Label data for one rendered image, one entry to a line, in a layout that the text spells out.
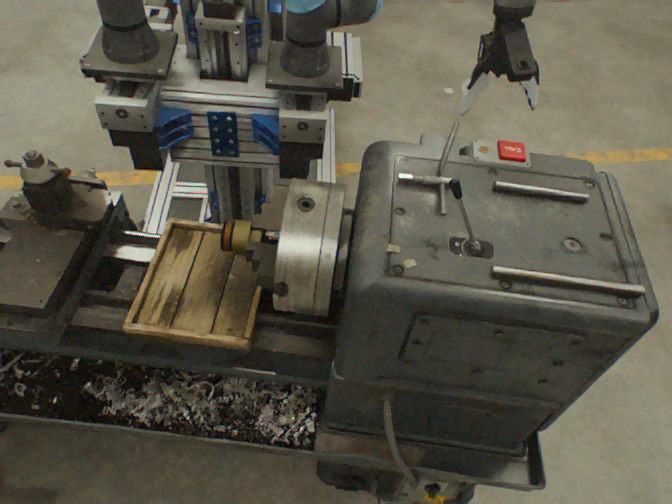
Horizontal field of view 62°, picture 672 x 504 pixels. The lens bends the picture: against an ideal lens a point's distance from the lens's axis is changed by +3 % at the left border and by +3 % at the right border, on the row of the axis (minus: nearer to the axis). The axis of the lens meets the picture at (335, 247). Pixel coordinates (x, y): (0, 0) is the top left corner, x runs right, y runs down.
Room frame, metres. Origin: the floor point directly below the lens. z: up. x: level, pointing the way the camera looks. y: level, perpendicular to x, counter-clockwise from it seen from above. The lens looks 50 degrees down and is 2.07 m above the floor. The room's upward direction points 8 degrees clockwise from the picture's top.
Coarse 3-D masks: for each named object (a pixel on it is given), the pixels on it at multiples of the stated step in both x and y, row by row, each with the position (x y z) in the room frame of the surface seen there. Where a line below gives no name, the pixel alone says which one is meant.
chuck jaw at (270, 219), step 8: (280, 184) 0.90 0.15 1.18; (272, 192) 0.87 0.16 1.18; (280, 192) 0.87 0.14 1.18; (272, 200) 0.86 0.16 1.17; (280, 200) 0.86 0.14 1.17; (264, 208) 0.85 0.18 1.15; (272, 208) 0.85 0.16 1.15; (280, 208) 0.85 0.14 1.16; (256, 216) 0.83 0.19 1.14; (264, 216) 0.83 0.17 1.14; (272, 216) 0.84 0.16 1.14; (280, 216) 0.84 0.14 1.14; (256, 224) 0.82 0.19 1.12; (264, 224) 0.82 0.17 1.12; (272, 224) 0.82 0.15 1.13
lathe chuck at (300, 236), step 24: (288, 192) 0.82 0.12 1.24; (312, 192) 0.84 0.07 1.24; (288, 216) 0.76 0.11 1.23; (312, 216) 0.77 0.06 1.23; (288, 240) 0.72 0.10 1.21; (312, 240) 0.72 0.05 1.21; (288, 264) 0.68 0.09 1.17; (312, 264) 0.68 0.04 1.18; (288, 288) 0.66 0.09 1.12; (312, 288) 0.66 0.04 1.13; (312, 312) 0.66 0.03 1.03
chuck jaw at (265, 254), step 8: (248, 248) 0.76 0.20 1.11; (256, 248) 0.76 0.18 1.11; (264, 248) 0.76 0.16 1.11; (272, 248) 0.77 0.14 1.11; (248, 256) 0.75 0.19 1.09; (256, 256) 0.73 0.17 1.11; (264, 256) 0.74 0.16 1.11; (272, 256) 0.74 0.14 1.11; (256, 264) 0.72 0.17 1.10; (264, 264) 0.71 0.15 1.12; (272, 264) 0.72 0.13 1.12; (264, 272) 0.69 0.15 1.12; (272, 272) 0.69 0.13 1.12; (264, 280) 0.68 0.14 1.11; (272, 280) 0.68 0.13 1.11; (280, 288) 0.66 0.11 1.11
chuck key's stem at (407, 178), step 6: (402, 174) 0.89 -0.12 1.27; (408, 174) 0.89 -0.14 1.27; (402, 180) 0.88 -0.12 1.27; (408, 180) 0.88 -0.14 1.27; (414, 180) 0.88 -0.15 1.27; (420, 180) 0.88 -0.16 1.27; (426, 180) 0.88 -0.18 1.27; (432, 180) 0.88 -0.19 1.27; (438, 180) 0.88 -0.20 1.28; (444, 180) 0.88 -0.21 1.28; (438, 186) 0.88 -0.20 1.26; (444, 186) 0.88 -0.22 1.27
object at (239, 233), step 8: (224, 224) 0.81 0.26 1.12; (232, 224) 0.82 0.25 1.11; (240, 224) 0.81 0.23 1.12; (248, 224) 0.81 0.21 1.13; (224, 232) 0.79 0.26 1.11; (232, 232) 0.79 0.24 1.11; (240, 232) 0.79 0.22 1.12; (248, 232) 0.79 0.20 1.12; (256, 232) 0.81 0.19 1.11; (264, 232) 0.84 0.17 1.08; (224, 240) 0.78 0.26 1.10; (232, 240) 0.78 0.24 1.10; (240, 240) 0.78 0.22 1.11; (248, 240) 0.78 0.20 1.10; (256, 240) 0.79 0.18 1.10; (224, 248) 0.77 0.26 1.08; (232, 248) 0.77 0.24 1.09; (240, 248) 0.77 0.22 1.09
